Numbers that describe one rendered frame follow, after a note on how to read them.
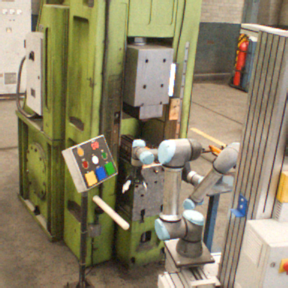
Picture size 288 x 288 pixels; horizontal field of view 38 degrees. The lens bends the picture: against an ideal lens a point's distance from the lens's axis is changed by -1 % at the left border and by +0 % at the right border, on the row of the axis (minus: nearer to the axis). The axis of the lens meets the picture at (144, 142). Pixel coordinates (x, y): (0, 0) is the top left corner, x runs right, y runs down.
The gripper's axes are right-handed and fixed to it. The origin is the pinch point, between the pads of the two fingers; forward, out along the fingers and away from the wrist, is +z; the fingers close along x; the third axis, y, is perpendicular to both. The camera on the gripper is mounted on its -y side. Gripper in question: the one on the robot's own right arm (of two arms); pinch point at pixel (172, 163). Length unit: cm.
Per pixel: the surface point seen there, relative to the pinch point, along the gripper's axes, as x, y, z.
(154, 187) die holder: 1.9, 28.9, 22.1
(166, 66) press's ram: 8, -63, 26
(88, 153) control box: -59, -12, 13
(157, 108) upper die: 3.4, -32.1, 26.9
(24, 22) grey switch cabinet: 83, -46, 551
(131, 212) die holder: -16, 47, 24
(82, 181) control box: -69, 0, 2
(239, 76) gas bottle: 583, 67, 489
